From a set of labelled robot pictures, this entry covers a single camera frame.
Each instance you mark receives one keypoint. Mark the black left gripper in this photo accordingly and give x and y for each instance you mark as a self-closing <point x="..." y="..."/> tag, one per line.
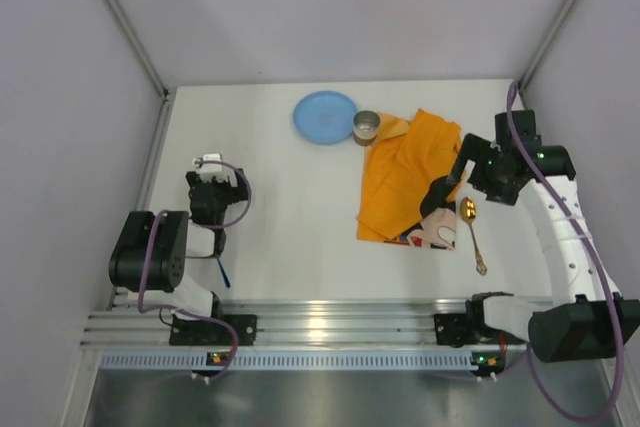
<point x="211" y="179"/>

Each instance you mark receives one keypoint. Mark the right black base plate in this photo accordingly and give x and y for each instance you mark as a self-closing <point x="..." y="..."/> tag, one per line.
<point x="458" y="330"/>

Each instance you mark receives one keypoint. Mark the gold ornate spoon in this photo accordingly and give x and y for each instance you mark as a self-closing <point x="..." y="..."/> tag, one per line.
<point x="468" y="214"/>

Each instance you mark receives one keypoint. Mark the aluminium mounting rail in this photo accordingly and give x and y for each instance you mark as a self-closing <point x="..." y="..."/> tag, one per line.
<point x="289" y="324"/>

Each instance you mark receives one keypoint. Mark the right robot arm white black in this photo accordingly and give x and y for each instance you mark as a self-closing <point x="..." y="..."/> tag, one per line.
<point x="589" y="318"/>

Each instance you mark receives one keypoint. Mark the small metal cup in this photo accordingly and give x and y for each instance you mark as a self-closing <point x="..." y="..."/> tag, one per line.
<point x="366" y="125"/>

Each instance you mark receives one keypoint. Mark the blue plastic plate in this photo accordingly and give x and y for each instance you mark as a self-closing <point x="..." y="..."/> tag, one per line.
<point x="325" y="117"/>

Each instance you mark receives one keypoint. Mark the orange cartoon mouse cloth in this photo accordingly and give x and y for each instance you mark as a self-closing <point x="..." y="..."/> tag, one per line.
<point x="399" y="166"/>

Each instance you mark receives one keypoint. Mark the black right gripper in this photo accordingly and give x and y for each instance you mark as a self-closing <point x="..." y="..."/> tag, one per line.
<point x="473" y="148"/>

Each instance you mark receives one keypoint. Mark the slotted grey cable duct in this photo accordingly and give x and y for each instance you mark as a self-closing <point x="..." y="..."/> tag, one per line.
<point x="252" y="360"/>

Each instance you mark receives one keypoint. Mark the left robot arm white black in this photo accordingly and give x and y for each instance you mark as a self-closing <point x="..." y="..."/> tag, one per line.
<point x="150" y="255"/>

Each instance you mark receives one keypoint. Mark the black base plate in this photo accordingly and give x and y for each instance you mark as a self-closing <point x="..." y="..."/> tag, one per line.
<point x="196" y="333"/>
<point x="458" y="330"/>

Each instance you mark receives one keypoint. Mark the left aluminium frame post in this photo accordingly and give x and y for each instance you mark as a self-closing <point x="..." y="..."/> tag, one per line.
<point x="137" y="48"/>

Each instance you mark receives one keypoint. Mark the aluminium frame post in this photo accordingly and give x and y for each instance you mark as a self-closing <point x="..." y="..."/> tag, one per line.
<point x="555" y="27"/>
<point x="137" y="48"/>

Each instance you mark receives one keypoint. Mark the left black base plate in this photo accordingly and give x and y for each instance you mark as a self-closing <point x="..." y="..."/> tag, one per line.
<point x="196" y="333"/>

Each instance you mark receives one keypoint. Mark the blue metal fork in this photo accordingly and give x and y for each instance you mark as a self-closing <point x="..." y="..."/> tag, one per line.
<point x="223" y="273"/>

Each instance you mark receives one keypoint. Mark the right aluminium frame post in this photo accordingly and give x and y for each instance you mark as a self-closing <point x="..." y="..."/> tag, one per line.
<point x="555" y="27"/>

